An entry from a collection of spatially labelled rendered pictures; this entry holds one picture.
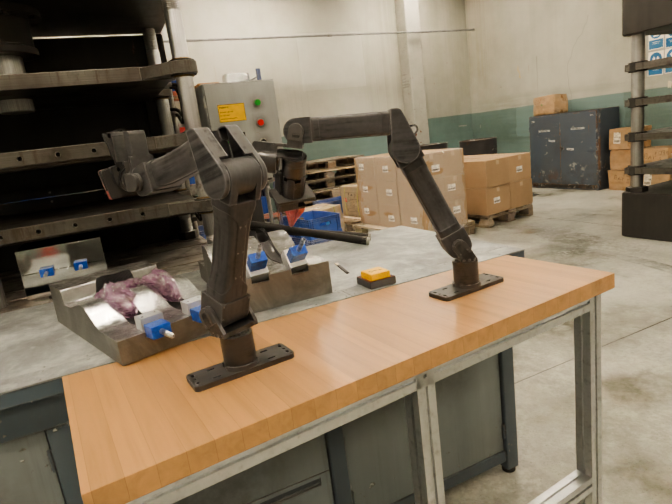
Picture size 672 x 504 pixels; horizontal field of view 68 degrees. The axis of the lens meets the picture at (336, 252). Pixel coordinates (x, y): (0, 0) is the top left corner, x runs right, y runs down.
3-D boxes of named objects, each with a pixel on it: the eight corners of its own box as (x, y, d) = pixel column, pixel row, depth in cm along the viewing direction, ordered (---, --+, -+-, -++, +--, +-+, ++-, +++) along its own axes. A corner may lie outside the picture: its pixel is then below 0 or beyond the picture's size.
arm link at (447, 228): (453, 263, 121) (387, 144, 114) (447, 257, 127) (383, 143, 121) (476, 250, 120) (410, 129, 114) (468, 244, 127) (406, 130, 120)
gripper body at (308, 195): (268, 195, 125) (268, 169, 120) (305, 189, 129) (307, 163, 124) (277, 210, 120) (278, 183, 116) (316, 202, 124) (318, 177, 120)
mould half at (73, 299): (230, 324, 121) (222, 280, 118) (122, 366, 104) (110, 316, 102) (148, 294, 158) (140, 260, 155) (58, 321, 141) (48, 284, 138)
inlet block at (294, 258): (316, 246, 123) (308, 227, 125) (298, 251, 121) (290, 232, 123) (305, 269, 135) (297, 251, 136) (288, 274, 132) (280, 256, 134)
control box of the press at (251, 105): (323, 401, 237) (276, 76, 205) (261, 423, 225) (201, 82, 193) (306, 383, 257) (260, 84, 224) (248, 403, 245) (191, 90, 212)
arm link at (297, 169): (275, 181, 118) (275, 155, 114) (277, 169, 122) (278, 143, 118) (304, 184, 118) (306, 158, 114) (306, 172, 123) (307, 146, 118)
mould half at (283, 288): (332, 292, 136) (326, 244, 132) (239, 317, 125) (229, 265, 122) (273, 261, 180) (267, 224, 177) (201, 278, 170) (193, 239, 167)
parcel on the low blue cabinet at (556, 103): (569, 111, 759) (569, 92, 753) (554, 114, 746) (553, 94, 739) (547, 114, 797) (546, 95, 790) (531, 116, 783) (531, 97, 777)
